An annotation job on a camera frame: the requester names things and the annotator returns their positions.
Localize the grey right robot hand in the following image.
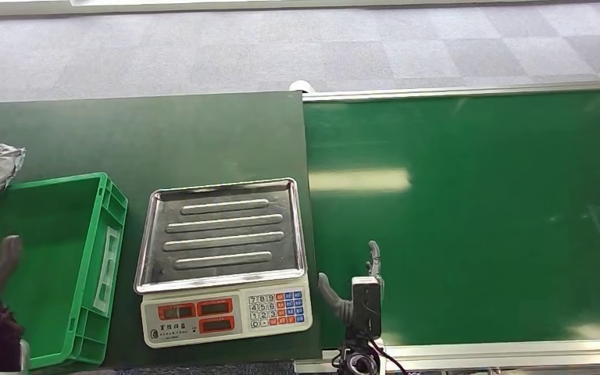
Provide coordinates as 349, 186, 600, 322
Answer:
317, 240, 385, 326

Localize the green conveyor belt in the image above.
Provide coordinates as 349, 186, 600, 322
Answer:
302, 88, 600, 347

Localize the green plastic crate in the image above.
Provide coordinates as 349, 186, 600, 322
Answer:
0, 171, 130, 370

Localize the white scale with steel tray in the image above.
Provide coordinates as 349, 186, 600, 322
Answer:
134, 177, 314, 349

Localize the white baseboard strip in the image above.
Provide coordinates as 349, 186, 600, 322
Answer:
0, 0, 600, 17

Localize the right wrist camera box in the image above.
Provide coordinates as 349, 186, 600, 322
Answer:
350, 275, 384, 341

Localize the aluminium conveyor side rail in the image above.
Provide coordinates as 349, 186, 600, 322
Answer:
294, 338, 600, 375
302, 78, 600, 102

